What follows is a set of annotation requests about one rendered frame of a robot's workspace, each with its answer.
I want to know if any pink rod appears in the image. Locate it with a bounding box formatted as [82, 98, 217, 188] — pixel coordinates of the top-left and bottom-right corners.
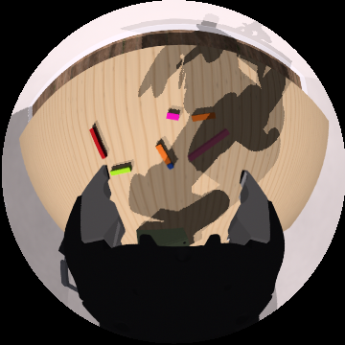
[188, 128, 230, 162]

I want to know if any lime green rod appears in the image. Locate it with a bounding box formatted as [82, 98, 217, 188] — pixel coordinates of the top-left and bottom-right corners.
[110, 166, 132, 175]

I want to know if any red rod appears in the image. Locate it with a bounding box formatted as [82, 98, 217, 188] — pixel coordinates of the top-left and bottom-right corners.
[89, 127, 107, 159]

